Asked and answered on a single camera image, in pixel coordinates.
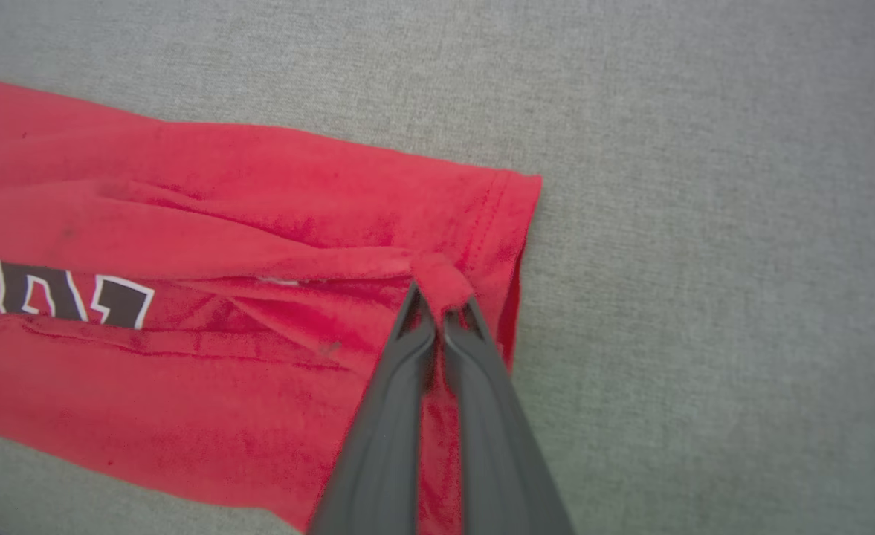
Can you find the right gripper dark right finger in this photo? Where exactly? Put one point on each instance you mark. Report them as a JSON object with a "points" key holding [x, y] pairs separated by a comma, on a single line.
{"points": [[496, 446]]}

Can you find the grey fabric sofa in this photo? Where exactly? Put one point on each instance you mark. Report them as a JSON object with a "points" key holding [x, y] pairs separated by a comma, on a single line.
{"points": [[705, 260]]}

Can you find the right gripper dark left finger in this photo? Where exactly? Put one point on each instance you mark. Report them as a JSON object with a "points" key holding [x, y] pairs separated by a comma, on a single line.
{"points": [[385, 446]]}

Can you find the red and white basketball jersey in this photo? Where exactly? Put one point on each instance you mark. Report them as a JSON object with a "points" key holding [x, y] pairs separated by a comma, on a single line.
{"points": [[221, 186]]}

